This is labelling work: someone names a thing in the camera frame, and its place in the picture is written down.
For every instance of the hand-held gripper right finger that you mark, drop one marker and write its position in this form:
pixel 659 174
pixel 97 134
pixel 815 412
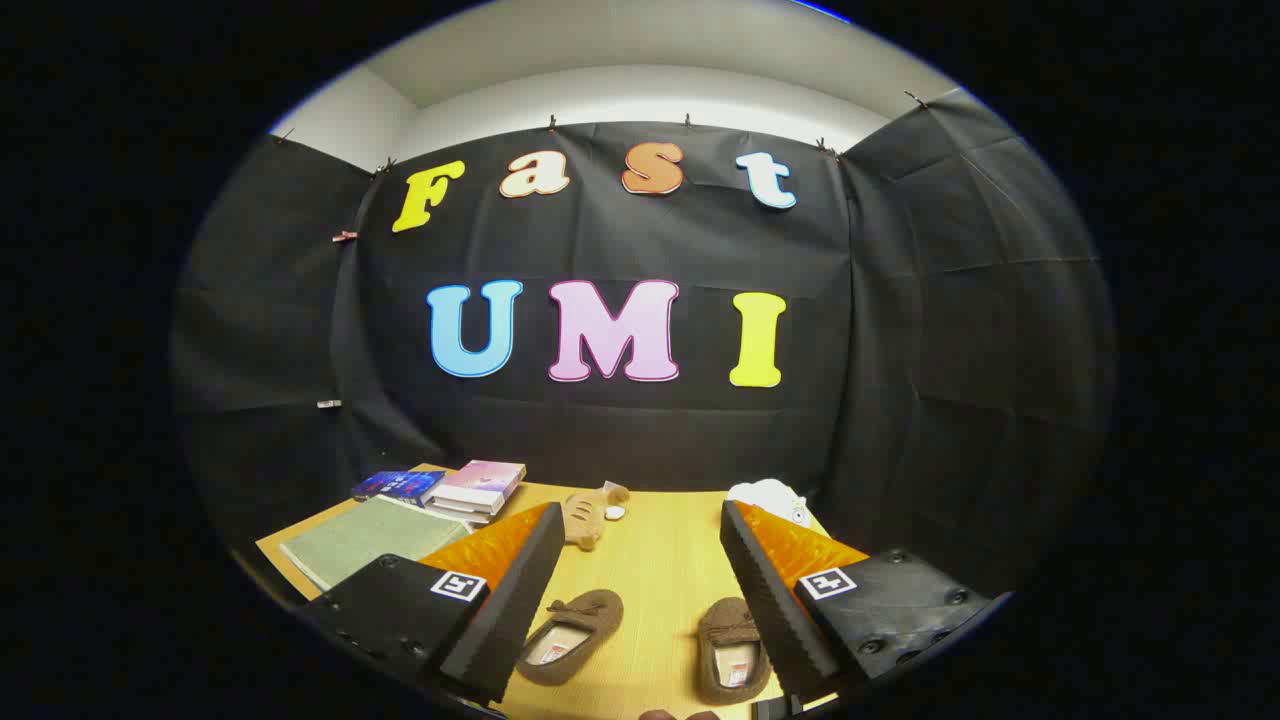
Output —
pixel 765 590

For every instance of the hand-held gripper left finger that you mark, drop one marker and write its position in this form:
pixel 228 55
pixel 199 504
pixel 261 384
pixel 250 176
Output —
pixel 520 590

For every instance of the brown fuzzy slipper shoe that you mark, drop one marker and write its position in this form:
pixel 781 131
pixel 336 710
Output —
pixel 585 612
pixel 730 625

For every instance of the green fabric storage box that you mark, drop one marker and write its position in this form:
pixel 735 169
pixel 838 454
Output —
pixel 370 540

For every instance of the white plush toy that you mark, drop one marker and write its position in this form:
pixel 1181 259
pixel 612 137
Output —
pixel 770 494

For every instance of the white book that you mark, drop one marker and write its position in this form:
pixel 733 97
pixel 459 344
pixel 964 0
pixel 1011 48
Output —
pixel 455 516
pixel 468 505

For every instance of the tan plush fish toy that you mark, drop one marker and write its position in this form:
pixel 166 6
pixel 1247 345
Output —
pixel 585 515

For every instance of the pink cover book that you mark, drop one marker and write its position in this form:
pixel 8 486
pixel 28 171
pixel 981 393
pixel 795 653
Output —
pixel 485 475

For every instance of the blue book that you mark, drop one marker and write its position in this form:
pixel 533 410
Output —
pixel 398 485

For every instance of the black backdrop cloth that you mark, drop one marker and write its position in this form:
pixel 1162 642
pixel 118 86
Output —
pixel 600 240

